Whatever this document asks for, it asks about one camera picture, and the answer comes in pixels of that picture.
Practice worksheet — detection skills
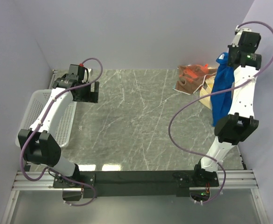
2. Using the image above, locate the blue towel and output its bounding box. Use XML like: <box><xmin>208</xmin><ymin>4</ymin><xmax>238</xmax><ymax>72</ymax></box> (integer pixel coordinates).
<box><xmin>210</xmin><ymin>52</ymin><xmax>235</xmax><ymax>127</ymax></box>

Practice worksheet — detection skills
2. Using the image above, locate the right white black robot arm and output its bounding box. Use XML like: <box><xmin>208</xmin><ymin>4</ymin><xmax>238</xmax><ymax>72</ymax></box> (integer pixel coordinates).
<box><xmin>192</xmin><ymin>28</ymin><xmax>262</xmax><ymax>186</ymax></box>

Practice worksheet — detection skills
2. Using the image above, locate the aluminium rail frame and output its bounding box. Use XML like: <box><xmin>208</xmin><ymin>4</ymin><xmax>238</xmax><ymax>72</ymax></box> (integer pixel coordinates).
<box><xmin>6</xmin><ymin>69</ymin><xmax>268</xmax><ymax>224</ymax></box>

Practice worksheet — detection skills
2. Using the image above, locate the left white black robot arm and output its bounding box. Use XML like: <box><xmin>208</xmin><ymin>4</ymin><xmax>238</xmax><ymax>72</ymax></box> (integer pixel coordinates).
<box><xmin>18</xmin><ymin>63</ymin><xmax>99</xmax><ymax>188</ymax></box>

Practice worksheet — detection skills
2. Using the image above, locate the yellow cream towel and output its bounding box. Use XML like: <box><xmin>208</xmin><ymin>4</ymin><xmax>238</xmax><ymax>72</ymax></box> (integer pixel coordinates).
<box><xmin>199</xmin><ymin>68</ymin><xmax>217</xmax><ymax>110</ymax></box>

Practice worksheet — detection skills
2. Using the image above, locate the brown orange towel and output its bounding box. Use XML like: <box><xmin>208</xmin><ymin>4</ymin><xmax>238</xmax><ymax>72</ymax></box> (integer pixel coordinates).
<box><xmin>174</xmin><ymin>64</ymin><xmax>210</xmax><ymax>95</ymax></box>

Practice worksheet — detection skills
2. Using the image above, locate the white perforated plastic basket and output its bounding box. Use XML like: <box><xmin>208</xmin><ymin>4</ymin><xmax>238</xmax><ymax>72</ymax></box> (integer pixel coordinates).
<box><xmin>15</xmin><ymin>90</ymin><xmax>77</xmax><ymax>148</ymax></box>

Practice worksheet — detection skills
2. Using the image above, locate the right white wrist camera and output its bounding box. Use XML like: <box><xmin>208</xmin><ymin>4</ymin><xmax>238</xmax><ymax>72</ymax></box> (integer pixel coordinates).
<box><xmin>231</xmin><ymin>25</ymin><xmax>252</xmax><ymax>47</ymax></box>

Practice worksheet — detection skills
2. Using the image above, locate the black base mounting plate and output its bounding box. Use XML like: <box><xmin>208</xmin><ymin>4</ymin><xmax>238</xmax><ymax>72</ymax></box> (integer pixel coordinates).
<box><xmin>52</xmin><ymin>170</ymin><xmax>220</xmax><ymax>202</ymax></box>

